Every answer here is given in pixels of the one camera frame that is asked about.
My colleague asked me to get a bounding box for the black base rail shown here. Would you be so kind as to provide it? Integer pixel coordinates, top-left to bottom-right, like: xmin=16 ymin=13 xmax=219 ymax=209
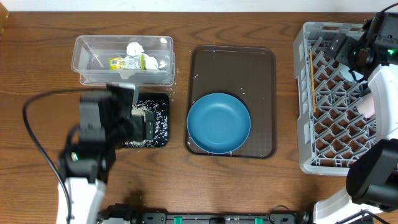
xmin=95 ymin=203 xmax=312 ymax=224

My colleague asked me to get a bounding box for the black plastic tray bin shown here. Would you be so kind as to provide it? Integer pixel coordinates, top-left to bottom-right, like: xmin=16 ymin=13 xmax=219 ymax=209
xmin=123 ymin=92 xmax=170 ymax=149

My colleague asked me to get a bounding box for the dark blue plate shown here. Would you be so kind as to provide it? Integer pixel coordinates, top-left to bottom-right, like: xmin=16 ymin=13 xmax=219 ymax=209
xmin=186 ymin=93 xmax=251 ymax=154

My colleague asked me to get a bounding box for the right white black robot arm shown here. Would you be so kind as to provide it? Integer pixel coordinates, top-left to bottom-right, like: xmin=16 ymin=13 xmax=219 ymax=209
xmin=312 ymin=9 xmax=397 ymax=223

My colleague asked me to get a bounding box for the white paper napkin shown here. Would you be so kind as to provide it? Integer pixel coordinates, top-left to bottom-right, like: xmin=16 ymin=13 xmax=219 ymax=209
xmin=126 ymin=42 xmax=159 ymax=71

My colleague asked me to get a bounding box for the pile of white rice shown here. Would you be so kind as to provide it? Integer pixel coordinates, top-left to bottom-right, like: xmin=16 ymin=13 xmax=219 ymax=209
xmin=124 ymin=100 xmax=169 ymax=147

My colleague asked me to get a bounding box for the dark brown serving tray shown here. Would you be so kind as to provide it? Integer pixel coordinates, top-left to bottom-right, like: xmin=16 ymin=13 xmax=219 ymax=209
xmin=184 ymin=45 xmax=277 ymax=159

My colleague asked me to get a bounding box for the wooden chopstick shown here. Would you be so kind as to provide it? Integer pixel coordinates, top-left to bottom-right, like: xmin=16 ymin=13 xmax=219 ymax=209
xmin=310 ymin=47 xmax=317 ymax=114

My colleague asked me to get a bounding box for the grey dishwasher rack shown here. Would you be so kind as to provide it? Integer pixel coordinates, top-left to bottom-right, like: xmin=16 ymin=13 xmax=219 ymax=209
xmin=294 ymin=22 xmax=376 ymax=176

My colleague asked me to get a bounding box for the light blue bowl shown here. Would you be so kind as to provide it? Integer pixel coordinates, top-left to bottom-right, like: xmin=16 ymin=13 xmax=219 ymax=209
xmin=339 ymin=63 xmax=363 ymax=82

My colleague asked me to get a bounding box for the yellow green snack wrapper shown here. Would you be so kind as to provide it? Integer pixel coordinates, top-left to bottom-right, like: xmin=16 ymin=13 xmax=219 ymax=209
xmin=109 ymin=55 xmax=146 ymax=70

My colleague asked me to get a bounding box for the pink plastic cup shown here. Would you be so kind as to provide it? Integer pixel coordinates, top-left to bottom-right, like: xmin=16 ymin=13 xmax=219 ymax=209
xmin=356 ymin=93 xmax=375 ymax=118

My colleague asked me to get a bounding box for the clear plastic container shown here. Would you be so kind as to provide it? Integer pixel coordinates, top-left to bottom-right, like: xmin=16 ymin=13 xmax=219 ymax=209
xmin=72 ymin=35 xmax=175 ymax=86

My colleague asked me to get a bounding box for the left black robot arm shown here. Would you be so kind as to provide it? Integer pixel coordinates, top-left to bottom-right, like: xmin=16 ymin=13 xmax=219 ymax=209
xmin=57 ymin=83 xmax=155 ymax=223

